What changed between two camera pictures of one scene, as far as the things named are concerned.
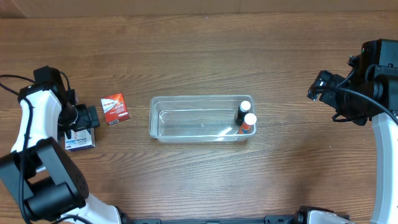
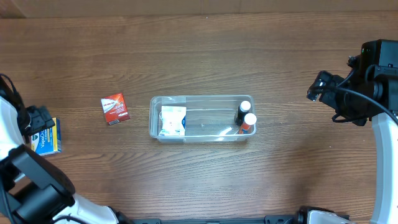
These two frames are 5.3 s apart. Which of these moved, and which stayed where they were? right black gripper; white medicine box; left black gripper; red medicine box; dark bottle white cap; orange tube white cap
Moved: white medicine box; left black gripper
Stayed: red medicine box; orange tube white cap; right black gripper; dark bottle white cap
